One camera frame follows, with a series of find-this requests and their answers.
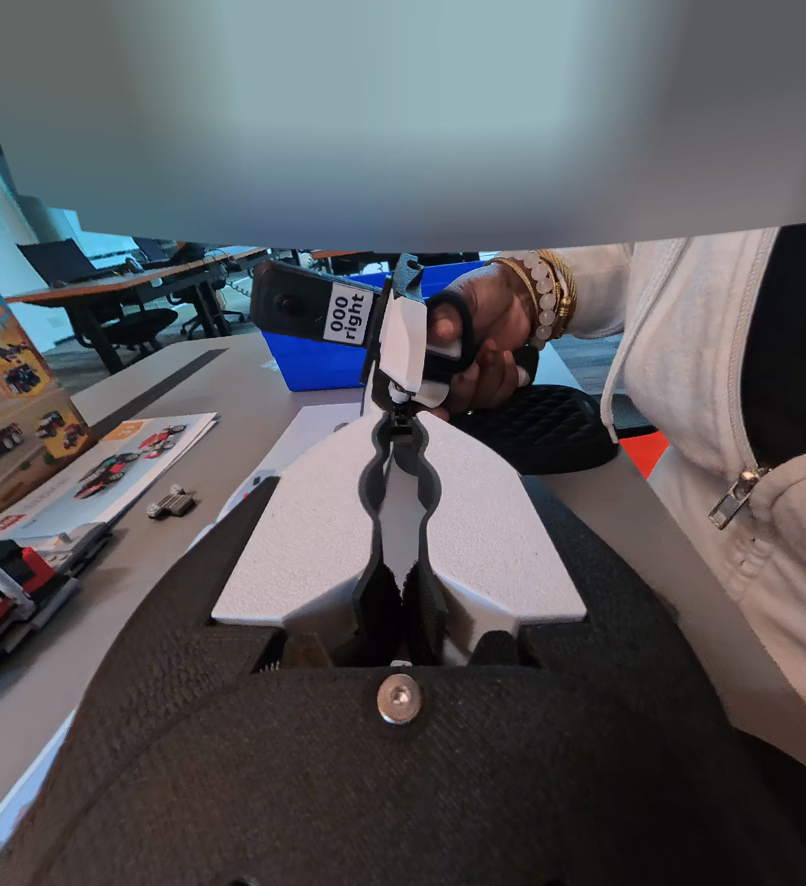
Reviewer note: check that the person's right hand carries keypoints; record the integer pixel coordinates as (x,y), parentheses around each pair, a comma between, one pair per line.
(500,311)

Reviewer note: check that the small grey lego sub-assembly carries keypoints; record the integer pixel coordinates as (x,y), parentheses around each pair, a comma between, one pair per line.
(171,502)

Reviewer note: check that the closed lego instruction booklet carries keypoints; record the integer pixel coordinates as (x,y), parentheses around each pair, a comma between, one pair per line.
(98,477)

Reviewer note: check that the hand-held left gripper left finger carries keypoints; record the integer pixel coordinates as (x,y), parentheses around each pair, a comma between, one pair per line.
(299,547)

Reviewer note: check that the black and red lego truck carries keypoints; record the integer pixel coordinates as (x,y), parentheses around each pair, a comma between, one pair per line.
(8,602)

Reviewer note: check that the person's right forearm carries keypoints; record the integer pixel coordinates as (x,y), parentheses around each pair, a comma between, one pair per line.
(597,291)

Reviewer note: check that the blue plastic bin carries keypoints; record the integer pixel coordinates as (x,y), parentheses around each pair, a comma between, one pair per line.
(313,363)

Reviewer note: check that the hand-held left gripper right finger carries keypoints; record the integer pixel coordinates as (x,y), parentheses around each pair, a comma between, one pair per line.
(500,547)

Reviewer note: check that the lego instruction booklet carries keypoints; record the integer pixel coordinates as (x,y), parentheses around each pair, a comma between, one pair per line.
(306,429)
(98,477)

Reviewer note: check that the black quilted pad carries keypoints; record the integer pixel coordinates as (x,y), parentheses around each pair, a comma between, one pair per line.
(548,429)

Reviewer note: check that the black office chair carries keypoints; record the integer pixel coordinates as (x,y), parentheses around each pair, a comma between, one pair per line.
(119,325)

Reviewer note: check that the brown office desk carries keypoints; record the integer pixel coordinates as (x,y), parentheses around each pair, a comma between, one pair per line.
(133,284)

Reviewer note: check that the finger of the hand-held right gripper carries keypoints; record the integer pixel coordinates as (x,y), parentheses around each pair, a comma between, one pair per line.
(403,339)
(432,394)

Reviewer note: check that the long black lego plate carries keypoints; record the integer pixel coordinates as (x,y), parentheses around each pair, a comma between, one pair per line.
(400,423)

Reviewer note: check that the yellow lego set box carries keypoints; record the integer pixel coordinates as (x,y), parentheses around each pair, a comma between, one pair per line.
(15,415)

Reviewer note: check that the thin gold bangle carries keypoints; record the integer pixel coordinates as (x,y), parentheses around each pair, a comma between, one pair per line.
(517,277)

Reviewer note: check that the twisted gold bangle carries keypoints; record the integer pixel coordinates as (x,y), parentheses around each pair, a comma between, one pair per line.
(568,291)

